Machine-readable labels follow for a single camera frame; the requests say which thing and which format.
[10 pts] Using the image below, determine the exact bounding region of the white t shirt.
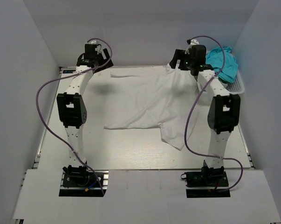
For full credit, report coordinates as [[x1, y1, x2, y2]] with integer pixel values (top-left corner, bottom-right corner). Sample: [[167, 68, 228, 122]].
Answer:
[[104, 67, 200, 150]]

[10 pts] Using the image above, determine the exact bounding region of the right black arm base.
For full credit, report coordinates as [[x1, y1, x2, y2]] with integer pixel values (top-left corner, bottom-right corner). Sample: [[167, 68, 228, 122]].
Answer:
[[180, 166, 231, 198]]

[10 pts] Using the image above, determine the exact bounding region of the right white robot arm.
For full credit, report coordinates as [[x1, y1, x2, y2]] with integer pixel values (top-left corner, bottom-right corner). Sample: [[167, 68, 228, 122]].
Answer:
[[169, 44, 240, 169]]

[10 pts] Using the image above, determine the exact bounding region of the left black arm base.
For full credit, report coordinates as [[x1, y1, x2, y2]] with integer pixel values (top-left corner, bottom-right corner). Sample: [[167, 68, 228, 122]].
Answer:
[[59, 165, 109, 197]]

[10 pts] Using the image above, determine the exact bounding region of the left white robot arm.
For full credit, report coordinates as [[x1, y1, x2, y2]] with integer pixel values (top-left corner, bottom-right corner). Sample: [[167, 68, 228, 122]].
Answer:
[[56, 40, 114, 164]]

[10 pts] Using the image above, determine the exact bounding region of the turquoise t shirt in basket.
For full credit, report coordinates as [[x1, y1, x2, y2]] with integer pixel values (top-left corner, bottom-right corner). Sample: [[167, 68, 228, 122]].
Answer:
[[205, 46, 239, 84]]

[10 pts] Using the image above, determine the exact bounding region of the dark sticker on table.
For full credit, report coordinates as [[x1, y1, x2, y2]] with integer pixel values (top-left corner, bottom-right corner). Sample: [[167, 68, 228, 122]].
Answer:
[[62, 70, 76, 74]]

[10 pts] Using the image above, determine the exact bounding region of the white plastic basket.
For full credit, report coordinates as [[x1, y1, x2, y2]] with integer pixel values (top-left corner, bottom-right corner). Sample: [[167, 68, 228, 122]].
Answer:
[[226, 70, 245, 94]]

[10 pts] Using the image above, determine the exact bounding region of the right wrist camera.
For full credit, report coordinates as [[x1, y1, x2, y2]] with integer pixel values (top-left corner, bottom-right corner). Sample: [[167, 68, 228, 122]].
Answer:
[[187, 39, 199, 46]]

